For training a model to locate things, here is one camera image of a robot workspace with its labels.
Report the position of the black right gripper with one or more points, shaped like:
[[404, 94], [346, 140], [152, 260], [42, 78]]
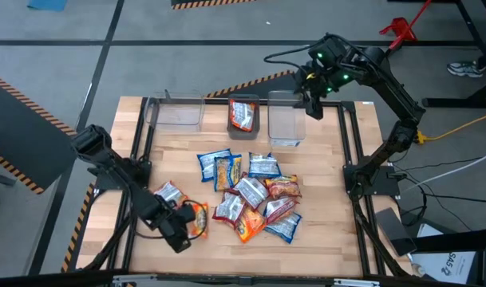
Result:
[[316, 83]]

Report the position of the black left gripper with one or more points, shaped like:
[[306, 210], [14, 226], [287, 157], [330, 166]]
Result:
[[176, 231]]

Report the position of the red roast beef noodle pack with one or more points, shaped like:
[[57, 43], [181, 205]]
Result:
[[250, 191], [283, 186], [230, 208], [279, 207]]

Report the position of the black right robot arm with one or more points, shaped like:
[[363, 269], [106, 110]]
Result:
[[394, 91]]

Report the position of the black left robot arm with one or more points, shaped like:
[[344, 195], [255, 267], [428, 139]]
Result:
[[107, 159]]

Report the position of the clear plastic bin with label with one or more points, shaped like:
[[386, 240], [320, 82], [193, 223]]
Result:
[[286, 119]]

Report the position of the black hazard-edged wedge mat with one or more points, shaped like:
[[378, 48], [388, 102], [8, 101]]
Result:
[[266, 87]]

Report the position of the smoked dark plastic bin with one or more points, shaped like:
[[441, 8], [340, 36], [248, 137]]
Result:
[[231, 133]]

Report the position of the black yellow hazard tape strip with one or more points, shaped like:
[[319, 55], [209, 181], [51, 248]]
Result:
[[77, 231]]

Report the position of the wide clear plastic bin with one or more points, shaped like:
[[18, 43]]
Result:
[[175, 115]]

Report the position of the red metal stand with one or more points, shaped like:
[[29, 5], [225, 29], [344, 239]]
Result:
[[402, 28]]

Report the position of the dark grey flat panel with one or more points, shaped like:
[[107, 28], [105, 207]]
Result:
[[394, 231]]

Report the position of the small black hazard-edged mat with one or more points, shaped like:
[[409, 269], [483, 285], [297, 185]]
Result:
[[194, 2]]

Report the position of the person's shoe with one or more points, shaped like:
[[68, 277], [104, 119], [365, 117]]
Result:
[[465, 69]]

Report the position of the large black hazard-edged mat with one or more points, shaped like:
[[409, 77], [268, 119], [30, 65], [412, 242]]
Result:
[[19, 127]]

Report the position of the black stand bar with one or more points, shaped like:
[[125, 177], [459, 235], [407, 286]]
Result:
[[458, 241]]

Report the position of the white printed box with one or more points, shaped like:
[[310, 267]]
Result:
[[442, 263]]

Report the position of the blue floor mat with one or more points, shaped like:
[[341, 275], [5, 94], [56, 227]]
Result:
[[47, 4]]

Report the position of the silver metal bracket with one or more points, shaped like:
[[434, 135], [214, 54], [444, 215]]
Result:
[[133, 278], [356, 283]]

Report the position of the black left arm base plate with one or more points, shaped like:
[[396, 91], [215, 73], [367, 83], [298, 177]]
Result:
[[143, 167]]

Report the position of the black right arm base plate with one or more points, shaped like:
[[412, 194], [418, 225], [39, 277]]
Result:
[[386, 183]]

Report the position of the black desk leg frame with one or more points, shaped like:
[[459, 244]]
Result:
[[472, 24]]

